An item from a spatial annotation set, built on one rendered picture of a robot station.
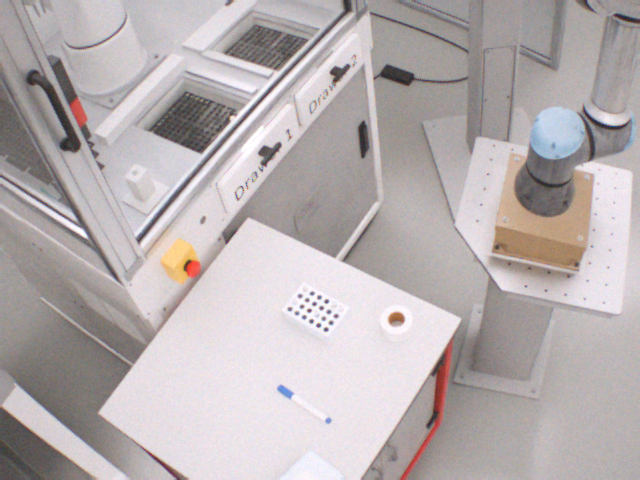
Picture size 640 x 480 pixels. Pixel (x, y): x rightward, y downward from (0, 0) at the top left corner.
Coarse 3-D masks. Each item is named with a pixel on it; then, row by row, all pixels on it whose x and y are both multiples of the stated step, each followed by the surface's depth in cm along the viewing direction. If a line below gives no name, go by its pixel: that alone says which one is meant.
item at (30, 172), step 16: (0, 96) 111; (0, 112) 117; (16, 112) 112; (0, 128) 125; (16, 128) 118; (0, 144) 133; (16, 144) 126; (32, 144) 119; (0, 160) 142; (16, 160) 134; (32, 160) 127; (16, 176) 143; (32, 176) 135; (48, 176) 128; (32, 192) 145; (48, 192) 136; (64, 208) 138
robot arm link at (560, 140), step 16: (544, 112) 144; (560, 112) 143; (576, 112) 145; (544, 128) 141; (560, 128) 141; (576, 128) 140; (544, 144) 141; (560, 144) 139; (576, 144) 139; (592, 144) 142; (528, 160) 150; (544, 160) 144; (560, 160) 142; (576, 160) 143; (544, 176) 148; (560, 176) 146
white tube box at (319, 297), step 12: (300, 288) 161; (312, 288) 160; (300, 300) 159; (312, 300) 159; (324, 300) 159; (336, 300) 158; (288, 312) 158; (300, 312) 157; (312, 312) 157; (324, 312) 157; (336, 312) 156; (348, 312) 157; (300, 324) 157; (312, 324) 155; (324, 324) 155; (336, 324) 155; (324, 336) 154
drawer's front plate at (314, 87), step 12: (348, 48) 187; (360, 48) 193; (336, 60) 184; (348, 60) 190; (360, 60) 196; (324, 72) 181; (348, 72) 193; (312, 84) 179; (324, 84) 184; (336, 84) 190; (300, 96) 176; (312, 96) 181; (324, 96) 187; (300, 108) 180; (312, 108) 184; (300, 120) 184
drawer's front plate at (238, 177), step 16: (288, 112) 174; (272, 128) 171; (288, 128) 178; (256, 144) 169; (272, 144) 174; (288, 144) 181; (240, 160) 167; (256, 160) 171; (272, 160) 178; (224, 176) 164; (240, 176) 168; (224, 192) 165; (240, 192) 171
